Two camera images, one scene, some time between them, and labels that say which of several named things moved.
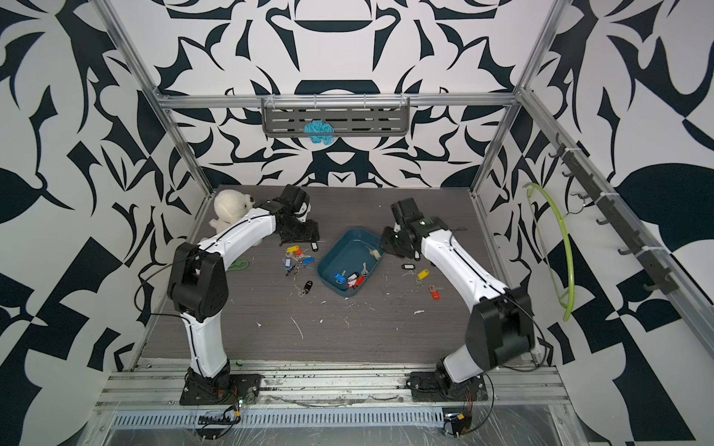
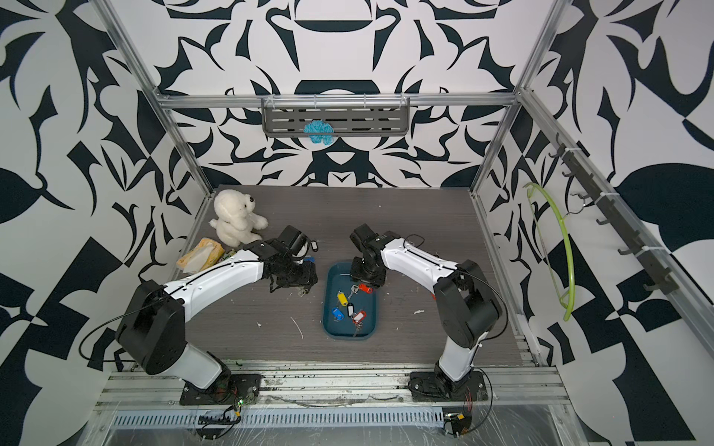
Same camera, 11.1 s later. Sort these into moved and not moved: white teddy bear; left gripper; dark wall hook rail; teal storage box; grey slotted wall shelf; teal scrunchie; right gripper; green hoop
Moved: right gripper; teal storage box; left gripper
Not moved: white teddy bear; dark wall hook rail; grey slotted wall shelf; green hoop; teal scrunchie
